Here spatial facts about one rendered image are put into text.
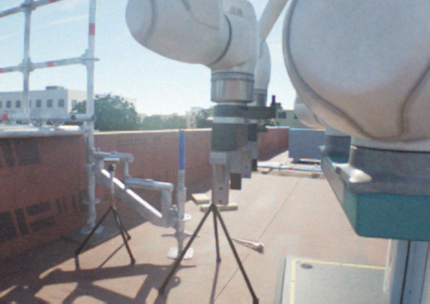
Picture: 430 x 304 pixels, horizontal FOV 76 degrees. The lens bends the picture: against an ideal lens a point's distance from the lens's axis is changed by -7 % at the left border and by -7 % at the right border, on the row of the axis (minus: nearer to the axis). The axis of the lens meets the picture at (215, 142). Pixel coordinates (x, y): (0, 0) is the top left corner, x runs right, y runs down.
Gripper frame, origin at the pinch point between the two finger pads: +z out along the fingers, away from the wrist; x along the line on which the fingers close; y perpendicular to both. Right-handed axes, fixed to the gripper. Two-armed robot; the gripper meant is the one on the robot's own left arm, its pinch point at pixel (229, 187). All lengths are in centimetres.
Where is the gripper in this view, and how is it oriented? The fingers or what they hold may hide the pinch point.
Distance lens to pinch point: 62.3
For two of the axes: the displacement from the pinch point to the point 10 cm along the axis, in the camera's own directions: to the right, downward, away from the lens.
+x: -2.7, 0.6, -9.6
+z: -0.2, 10.0, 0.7
